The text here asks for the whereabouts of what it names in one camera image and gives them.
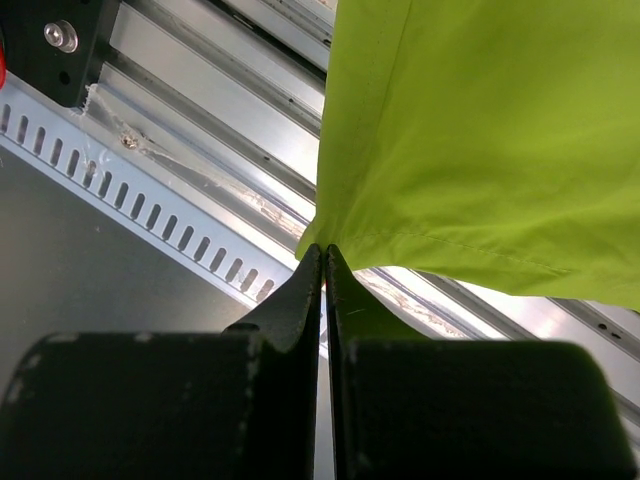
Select lime green shorts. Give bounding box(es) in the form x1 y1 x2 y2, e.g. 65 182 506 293
300 1 639 309

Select aluminium mounting rail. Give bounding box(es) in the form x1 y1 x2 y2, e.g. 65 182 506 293
82 1 639 405

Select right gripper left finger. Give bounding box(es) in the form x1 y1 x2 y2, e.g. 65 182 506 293
1 245 320 479

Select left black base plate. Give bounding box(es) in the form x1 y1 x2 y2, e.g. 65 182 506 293
1 0 120 108

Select perforated cable tray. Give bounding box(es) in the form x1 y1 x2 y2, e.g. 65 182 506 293
1 79 297 307

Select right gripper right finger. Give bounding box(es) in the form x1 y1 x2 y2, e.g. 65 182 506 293
325 246 638 479

